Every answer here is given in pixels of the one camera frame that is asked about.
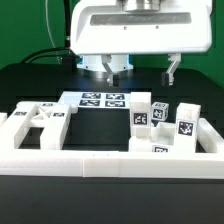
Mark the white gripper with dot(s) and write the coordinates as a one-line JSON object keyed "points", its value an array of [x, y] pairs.
{"points": [[130, 27]]}

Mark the white chair seat part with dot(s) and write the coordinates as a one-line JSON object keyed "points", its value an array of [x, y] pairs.
{"points": [[161, 140]]}

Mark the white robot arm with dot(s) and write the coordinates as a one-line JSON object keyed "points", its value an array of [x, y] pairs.
{"points": [[105, 33]]}

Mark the white chair back part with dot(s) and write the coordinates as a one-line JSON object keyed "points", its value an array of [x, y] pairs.
{"points": [[53, 118]]}

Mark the white tag sheet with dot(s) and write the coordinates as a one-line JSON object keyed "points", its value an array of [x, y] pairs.
{"points": [[99, 100]]}

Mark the white U-shaped obstacle frame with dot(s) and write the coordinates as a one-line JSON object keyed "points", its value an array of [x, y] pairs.
{"points": [[106, 164]]}

